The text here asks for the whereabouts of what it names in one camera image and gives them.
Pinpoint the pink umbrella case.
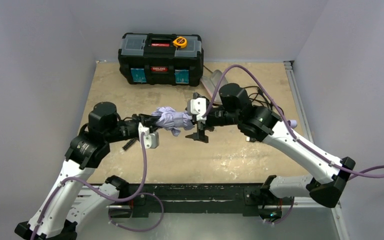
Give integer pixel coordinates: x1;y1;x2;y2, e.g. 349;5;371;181
200;69;229;97

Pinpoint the purple umbrella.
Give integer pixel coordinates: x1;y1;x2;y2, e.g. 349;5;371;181
152;106;284;141

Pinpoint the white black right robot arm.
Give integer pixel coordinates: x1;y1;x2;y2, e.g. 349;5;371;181
186;83;356;208

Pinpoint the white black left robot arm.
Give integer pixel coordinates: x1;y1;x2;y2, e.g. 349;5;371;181
14;101;159;240

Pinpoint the yellow tape measure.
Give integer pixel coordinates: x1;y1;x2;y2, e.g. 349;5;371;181
172;36;188;49

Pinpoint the black plastic toolbox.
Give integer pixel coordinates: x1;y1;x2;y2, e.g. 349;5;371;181
118;32;204;87

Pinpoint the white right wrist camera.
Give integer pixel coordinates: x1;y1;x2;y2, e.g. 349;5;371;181
186;97;207;123

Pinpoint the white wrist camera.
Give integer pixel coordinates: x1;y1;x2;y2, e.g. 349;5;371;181
186;97;207;123
138;123;160;149

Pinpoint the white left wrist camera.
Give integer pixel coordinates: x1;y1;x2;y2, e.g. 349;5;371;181
138;123;160;149

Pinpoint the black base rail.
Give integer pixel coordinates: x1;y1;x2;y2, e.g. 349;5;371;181
110;183;293;220

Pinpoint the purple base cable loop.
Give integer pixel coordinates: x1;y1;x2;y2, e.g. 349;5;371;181
107;192;165;233

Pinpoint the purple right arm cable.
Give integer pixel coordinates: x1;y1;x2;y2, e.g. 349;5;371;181
201;64;384;181

